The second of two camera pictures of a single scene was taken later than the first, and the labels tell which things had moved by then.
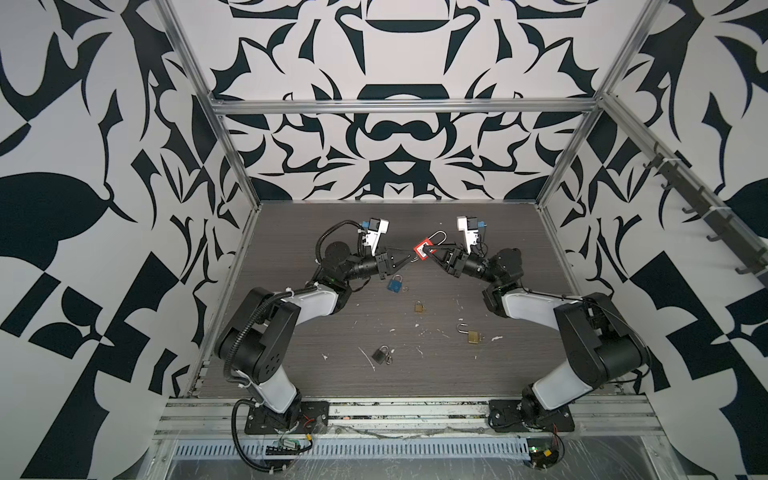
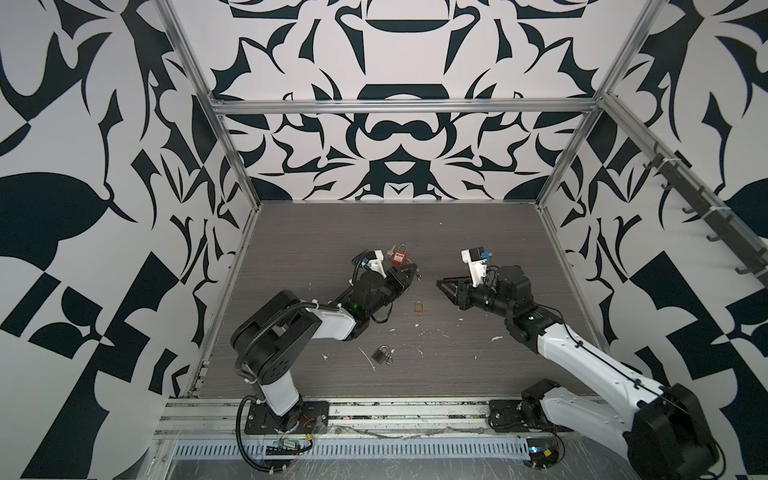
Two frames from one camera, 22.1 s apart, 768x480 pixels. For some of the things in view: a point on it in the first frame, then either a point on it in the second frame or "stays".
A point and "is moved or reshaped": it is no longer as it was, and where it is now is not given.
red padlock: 438,238 is moved or reshaped
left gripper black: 383,265 → 396,279
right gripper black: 458,262 → 464,290
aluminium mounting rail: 202,414 stays
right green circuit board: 543,452 stays
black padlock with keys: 383,355 stays
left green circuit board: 286,446 stays
